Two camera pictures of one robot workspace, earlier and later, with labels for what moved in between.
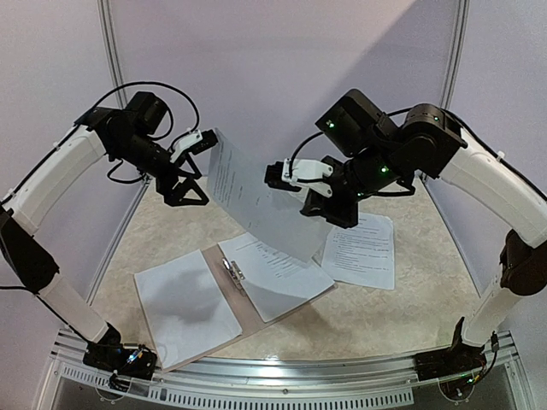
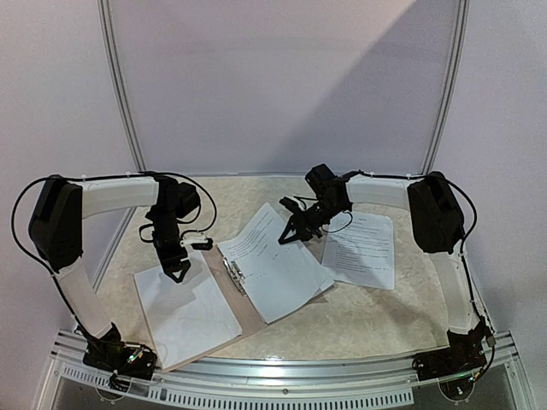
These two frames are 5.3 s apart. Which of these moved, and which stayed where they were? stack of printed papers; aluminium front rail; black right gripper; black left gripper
Moved: black right gripper; black left gripper
Stayed: aluminium front rail; stack of printed papers
